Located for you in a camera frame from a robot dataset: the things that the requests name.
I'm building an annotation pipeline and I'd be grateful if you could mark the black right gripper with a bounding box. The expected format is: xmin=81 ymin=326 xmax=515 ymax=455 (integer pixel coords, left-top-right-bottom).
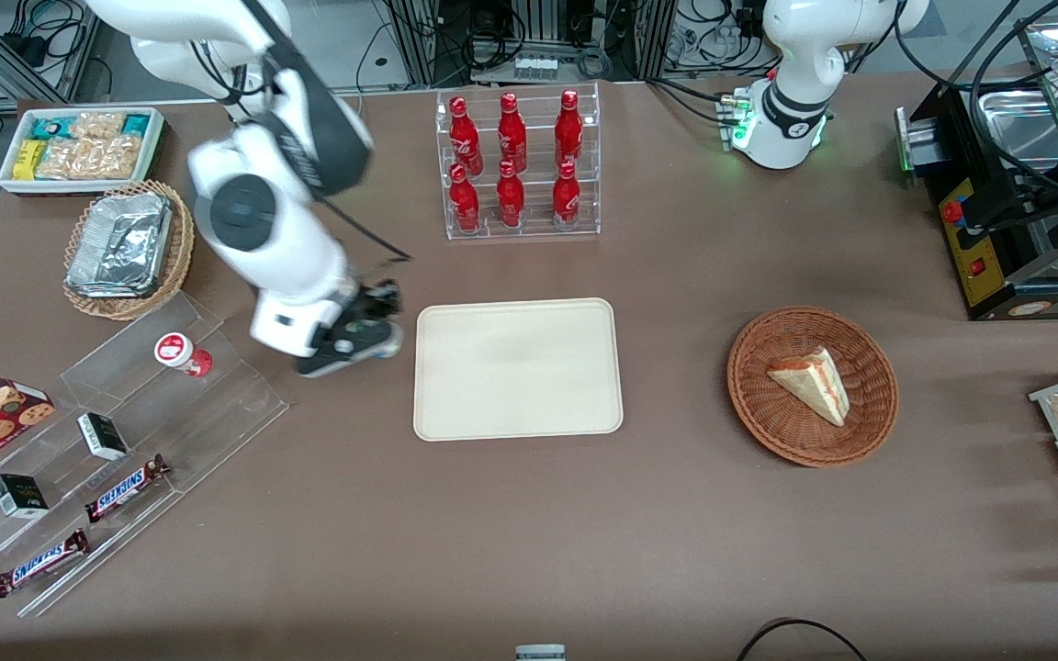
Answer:
xmin=345 ymin=279 xmax=402 ymax=322

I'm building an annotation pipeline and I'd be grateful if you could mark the red gum bottle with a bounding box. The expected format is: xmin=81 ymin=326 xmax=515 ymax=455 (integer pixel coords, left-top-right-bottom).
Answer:
xmin=154 ymin=332 xmax=214 ymax=379

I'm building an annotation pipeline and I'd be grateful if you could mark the clear acrylic bottle rack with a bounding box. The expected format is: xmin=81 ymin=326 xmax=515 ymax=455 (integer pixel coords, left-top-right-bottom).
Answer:
xmin=435 ymin=82 xmax=602 ymax=241

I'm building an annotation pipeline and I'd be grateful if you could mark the clear cracker bag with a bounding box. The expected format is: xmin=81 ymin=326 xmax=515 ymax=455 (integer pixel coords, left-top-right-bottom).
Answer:
xmin=70 ymin=111 xmax=128 ymax=141
xmin=35 ymin=135 xmax=144 ymax=181

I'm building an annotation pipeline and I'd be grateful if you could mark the yellow snack packet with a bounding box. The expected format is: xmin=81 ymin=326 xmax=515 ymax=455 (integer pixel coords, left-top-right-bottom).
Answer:
xmin=13 ymin=140 xmax=48 ymax=181

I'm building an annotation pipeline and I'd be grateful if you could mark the round brown wicker basket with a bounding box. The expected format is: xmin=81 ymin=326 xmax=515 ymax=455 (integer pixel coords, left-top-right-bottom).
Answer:
xmin=726 ymin=306 xmax=900 ymax=469

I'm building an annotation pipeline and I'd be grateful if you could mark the clear acrylic stepped stand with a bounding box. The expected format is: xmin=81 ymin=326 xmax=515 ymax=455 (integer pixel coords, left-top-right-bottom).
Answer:
xmin=0 ymin=292 xmax=289 ymax=618

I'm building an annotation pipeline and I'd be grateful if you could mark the black floor cable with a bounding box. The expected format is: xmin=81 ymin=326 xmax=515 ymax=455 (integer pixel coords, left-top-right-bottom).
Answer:
xmin=736 ymin=619 xmax=870 ymax=661

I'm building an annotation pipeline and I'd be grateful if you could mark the light wicker basket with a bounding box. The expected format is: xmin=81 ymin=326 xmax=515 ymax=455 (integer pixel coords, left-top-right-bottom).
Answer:
xmin=63 ymin=180 xmax=196 ymax=321

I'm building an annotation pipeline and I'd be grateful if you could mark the black machine with yellow panel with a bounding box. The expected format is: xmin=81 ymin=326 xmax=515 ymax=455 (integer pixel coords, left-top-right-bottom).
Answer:
xmin=895 ymin=18 xmax=1058 ymax=322

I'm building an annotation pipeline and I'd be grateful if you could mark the small black box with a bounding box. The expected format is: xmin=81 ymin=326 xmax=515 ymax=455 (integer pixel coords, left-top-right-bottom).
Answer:
xmin=0 ymin=474 xmax=50 ymax=521
xmin=77 ymin=412 xmax=129 ymax=462

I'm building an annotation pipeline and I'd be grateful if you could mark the snickers chocolate bar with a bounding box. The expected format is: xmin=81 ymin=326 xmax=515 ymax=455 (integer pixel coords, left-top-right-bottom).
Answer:
xmin=0 ymin=529 xmax=91 ymax=599
xmin=84 ymin=454 xmax=172 ymax=524

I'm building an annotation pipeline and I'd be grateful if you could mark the white snack tray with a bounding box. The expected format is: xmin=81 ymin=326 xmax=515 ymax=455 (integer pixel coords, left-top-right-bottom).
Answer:
xmin=0 ymin=106 xmax=165 ymax=196

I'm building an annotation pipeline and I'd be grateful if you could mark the beige plastic tray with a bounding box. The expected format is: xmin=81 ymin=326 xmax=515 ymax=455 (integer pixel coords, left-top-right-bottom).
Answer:
xmin=413 ymin=297 xmax=625 ymax=443

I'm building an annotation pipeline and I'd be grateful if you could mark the wrapped triangle sandwich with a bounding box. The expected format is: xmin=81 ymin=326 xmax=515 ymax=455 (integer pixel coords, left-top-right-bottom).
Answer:
xmin=767 ymin=346 xmax=851 ymax=428

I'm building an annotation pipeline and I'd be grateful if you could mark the silver foil container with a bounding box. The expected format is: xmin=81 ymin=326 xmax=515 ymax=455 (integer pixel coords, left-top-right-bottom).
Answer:
xmin=65 ymin=192 xmax=174 ymax=300

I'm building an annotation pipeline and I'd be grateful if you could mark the red cola bottle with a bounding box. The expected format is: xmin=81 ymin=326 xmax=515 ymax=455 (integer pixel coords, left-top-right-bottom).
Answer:
xmin=449 ymin=96 xmax=483 ymax=176
xmin=552 ymin=161 xmax=582 ymax=232
xmin=496 ymin=160 xmax=526 ymax=230
xmin=449 ymin=163 xmax=482 ymax=233
xmin=555 ymin=89 xmax=585 ymax=170
xmin=497 ymin=92 xmax=528 ymax=174

